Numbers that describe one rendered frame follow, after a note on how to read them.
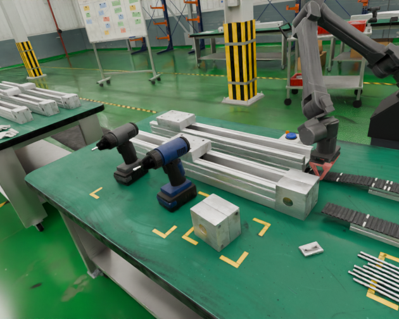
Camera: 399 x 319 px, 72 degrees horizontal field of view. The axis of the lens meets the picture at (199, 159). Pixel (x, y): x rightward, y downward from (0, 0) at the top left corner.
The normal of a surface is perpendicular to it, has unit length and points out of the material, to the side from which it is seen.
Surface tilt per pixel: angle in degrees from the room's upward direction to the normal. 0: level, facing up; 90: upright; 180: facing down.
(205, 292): 0
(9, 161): 90
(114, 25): 90
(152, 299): 0
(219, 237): 90
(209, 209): 0
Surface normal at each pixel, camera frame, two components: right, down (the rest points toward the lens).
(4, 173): 0.76, 0.23
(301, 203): -0.65, 0.44
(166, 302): -0.13, -0.87
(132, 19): -0.33, 0.50
